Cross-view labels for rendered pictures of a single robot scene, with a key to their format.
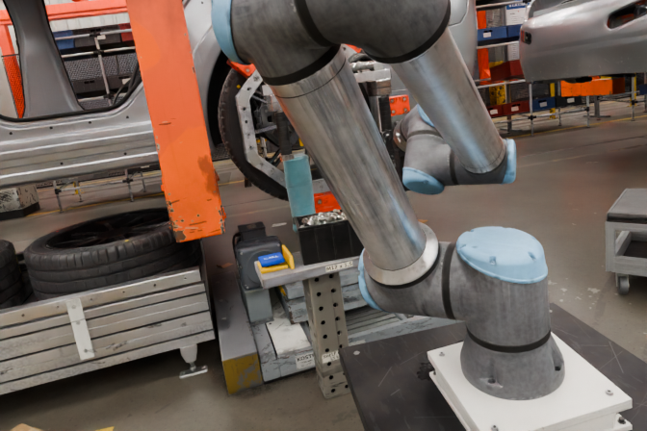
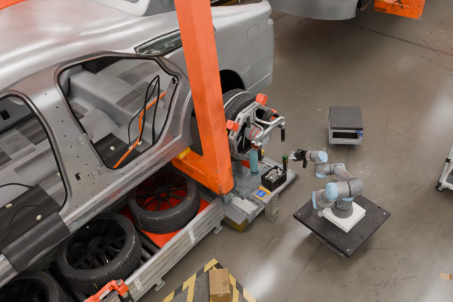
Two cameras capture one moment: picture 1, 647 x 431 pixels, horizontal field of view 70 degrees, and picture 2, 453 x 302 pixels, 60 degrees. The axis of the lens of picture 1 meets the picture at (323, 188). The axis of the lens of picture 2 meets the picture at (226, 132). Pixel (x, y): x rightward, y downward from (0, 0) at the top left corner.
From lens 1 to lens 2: 2.76 m
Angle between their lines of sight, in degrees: 38
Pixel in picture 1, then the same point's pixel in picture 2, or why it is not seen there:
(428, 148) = (323, 168)
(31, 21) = not seen: outside the picture
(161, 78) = (220, 150)
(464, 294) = (340, 203)
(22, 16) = not seen: outside the picture
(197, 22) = (184, 94)
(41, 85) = not seen: outside the picture
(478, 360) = (340, 212)
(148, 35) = (217, 139)
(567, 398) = (355, 214)
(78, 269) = (178, 216)
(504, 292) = (348, 202)
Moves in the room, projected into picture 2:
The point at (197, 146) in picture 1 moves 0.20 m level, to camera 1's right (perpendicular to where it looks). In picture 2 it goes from (228, 165) to (247, 154)
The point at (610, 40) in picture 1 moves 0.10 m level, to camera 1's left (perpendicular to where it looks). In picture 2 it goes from (307, 3) to (301, 5)
